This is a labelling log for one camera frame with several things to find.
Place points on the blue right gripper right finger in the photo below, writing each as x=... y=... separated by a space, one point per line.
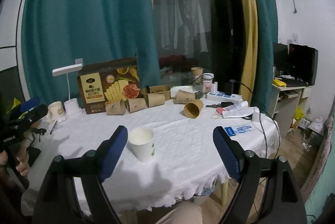
x=231 y=153

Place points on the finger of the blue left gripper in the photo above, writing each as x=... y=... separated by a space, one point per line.
x=31 y=103

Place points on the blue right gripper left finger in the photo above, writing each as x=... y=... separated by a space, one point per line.
x=110 y=151

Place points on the white paper cup green print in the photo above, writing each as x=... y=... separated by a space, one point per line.
x=142 y=144

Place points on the kraft paper cup leftmost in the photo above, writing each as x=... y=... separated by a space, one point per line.
x=116 y=108

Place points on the kraft paper cup open front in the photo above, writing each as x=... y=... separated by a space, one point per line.
x=192 y=109

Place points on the kraft paper cup lying right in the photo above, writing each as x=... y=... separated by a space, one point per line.
x=184 y=97

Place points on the upright kraft cup back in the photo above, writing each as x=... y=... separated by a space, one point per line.
x=196 y=72

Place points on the person left hand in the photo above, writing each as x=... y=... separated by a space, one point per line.
x=22 y=157

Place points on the blue white leaflet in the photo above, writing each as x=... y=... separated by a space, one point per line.
x=238 y=129

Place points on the white cartoon mug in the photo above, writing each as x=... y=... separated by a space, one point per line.
x=56 y=112

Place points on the white desk lamp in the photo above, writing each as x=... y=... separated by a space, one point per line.
x=72 y=107

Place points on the pink round object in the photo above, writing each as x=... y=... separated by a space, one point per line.
x=220 y=110

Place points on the white papers stack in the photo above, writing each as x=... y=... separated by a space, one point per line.
x=239 y=110

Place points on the white power strip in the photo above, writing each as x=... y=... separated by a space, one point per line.
x=222 y=97

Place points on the white tablecloth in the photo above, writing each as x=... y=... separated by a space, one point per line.
x=168 y=156

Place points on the brown cracker box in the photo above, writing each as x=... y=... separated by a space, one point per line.
x=107 y=82

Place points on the yellow curtain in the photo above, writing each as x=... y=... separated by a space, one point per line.
x=251 y=36

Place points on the white desk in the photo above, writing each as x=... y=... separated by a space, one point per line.
x=283 y=103

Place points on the clear jar white lid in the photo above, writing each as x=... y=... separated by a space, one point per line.
x=207 y=81

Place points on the kraft paper bowl container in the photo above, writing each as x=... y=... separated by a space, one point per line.
x=160 y=89

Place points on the teal curtain left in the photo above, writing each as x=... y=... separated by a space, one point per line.
x=57 y=32

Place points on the teal curtain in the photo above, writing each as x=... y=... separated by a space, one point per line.
x=267 y=34
x=57 y=32

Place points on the black monitor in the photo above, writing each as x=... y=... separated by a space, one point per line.
x=295 y=64

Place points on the teal curtain right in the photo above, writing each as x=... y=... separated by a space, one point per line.
x=267 y=34

